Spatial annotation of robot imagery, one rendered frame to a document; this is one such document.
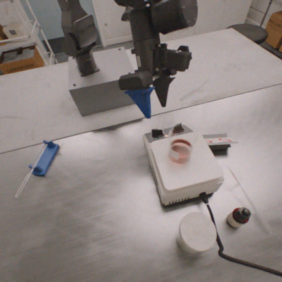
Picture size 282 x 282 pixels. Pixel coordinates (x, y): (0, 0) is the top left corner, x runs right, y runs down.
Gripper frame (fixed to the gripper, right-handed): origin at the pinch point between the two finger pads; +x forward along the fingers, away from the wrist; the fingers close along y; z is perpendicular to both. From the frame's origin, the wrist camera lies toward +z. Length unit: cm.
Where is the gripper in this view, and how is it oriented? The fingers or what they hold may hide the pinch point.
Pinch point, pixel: (154, 98)
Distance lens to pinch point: 42.4
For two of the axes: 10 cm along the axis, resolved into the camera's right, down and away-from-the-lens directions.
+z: 8.7, 0.5, -5.0
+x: 1.7, 9.0, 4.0
